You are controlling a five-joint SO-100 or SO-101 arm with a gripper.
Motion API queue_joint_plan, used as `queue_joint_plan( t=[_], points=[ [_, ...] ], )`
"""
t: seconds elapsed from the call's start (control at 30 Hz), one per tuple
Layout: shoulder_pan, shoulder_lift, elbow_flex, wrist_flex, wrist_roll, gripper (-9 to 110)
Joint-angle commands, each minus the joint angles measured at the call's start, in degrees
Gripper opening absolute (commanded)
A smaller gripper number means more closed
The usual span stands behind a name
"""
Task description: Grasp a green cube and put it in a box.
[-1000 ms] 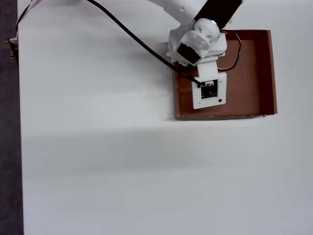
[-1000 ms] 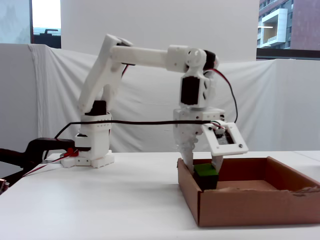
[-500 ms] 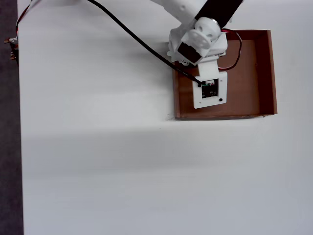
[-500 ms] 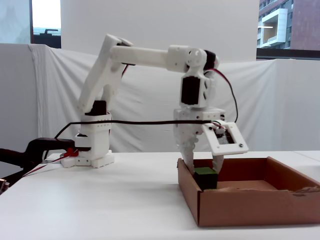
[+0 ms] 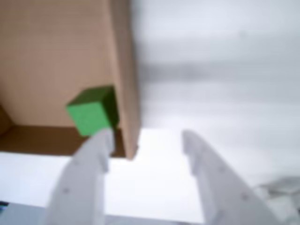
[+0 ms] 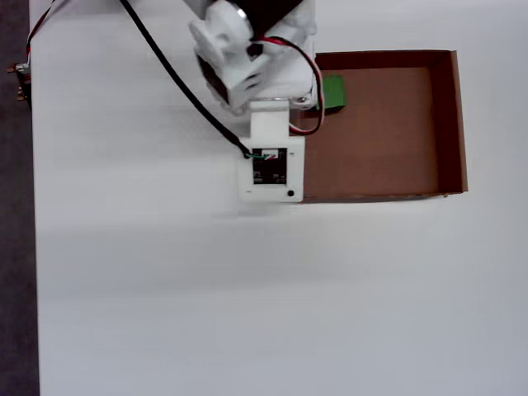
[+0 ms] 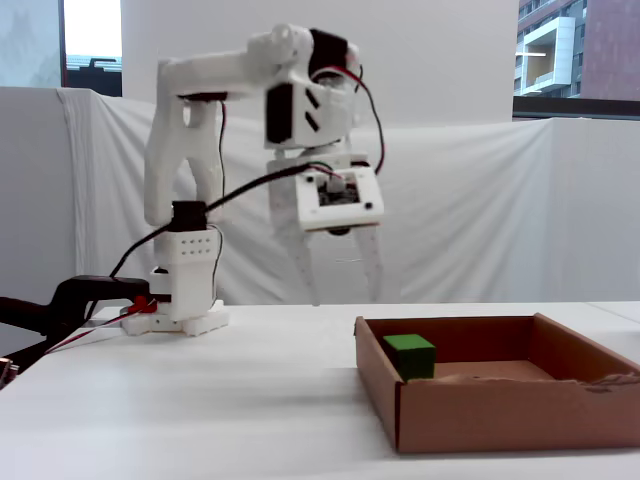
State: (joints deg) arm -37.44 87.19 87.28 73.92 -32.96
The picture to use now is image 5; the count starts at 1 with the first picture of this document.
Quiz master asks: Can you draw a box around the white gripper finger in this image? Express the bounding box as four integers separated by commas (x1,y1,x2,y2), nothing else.
182,130,282,225
44,128,114,225

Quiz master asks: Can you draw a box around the green cube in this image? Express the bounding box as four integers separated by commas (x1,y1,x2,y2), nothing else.
66,85,120,137

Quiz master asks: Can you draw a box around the brown cardboard box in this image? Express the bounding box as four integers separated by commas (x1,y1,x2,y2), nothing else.
0,0,143,161

